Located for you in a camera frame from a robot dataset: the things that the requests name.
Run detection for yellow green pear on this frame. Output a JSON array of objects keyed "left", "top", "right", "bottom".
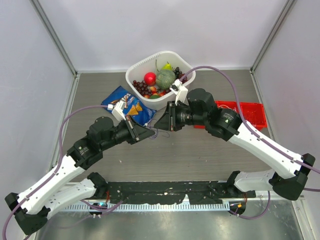
[{"left": 161, "top": 62, "right": 173, "bottom": 71}]

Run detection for white plastic basket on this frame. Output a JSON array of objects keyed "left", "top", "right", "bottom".
[{"left": 125, "top": 50, "right": 192, "bottom": 111}]

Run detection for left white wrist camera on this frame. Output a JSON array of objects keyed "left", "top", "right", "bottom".
[{"left": 107, "top": 100, "right": 127, "bottom": 122}]

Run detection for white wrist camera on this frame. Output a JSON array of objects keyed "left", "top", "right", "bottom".
[
  {"left": 169, "top": 79, "right": 188, "bottom": 105},
  {"left": 107, "top": 100, "right": 127, "bottom": 122}
]

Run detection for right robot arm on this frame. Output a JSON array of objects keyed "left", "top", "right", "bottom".
[{"left": 154, "top": 88, "right": 315, "bottom": 201}]

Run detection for white slotted cable duct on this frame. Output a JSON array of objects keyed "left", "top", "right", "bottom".
[{"left": 62, "top": 201, "right": 230, "bottom": 213}]

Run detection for dark red grape bunch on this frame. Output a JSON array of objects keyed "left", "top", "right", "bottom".
[{"left": 132, "top": 80, "right": 152, "bottom": 98}]

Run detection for red bin left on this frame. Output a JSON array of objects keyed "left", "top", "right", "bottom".
[{"left": 194, "top": 124, "right": 205, "bottom": 129}]

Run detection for red apple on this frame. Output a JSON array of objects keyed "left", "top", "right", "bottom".
[{"left": 143, "top": 72, "right": 156, "bottom": 86}]

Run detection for red bin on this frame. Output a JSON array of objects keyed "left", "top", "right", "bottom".
[
  {"left": 240, "top": 102, "right": 268, "bottom": 131},
  {"left": 215, "top": 100, "right": 239, "bottom": 113},
  {"left": 194, "top": 124, "right": 205, "bottom": 129}
]

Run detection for green melon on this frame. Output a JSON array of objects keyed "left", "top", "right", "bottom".
[{"left": 156, "top": 70, "right": 176, "bottom": 90}]

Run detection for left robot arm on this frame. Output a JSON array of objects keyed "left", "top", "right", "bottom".
[{"left": 5, "top": 116, "right": 155, "bottom": 236}]

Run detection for blue Doritos chip bag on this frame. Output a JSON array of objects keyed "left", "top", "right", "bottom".
[{"left": 101, "top": 86, "right": 156, "bottom": 126}]

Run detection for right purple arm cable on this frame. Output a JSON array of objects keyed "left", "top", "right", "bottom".
[{"left": 179, "top": 65, "right": 320, "bottom": 221}]

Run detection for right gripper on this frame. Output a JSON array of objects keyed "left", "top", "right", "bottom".
[{"left": 154, "top": 100, "right": 208, "bottom": 132}]

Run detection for dark grape bunch right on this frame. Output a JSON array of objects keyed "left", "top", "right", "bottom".
[{"left": 172, "top": 67, "right": 188, "bottom": 84}]

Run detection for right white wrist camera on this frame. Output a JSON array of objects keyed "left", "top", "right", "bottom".
[{"left": 169, "top": 79, "right": 188, "bottom": 105}]

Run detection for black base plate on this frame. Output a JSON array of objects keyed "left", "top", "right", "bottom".
[{"left": 86, "top": 179, "right": 257, "bottom": 205}]

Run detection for red bin right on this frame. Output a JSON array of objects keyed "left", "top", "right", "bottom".
[{"left": 240, "top": 102, "right": 268, "bottom": 131}]

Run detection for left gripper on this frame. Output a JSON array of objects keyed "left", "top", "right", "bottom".
[{"left": 100, "top": 114, "right": 155, "bottom": 151}]

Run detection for red bin middle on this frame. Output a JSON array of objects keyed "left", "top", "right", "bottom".
[{"left": 215, "top": 100, "right": 239, "bottom": 113}]

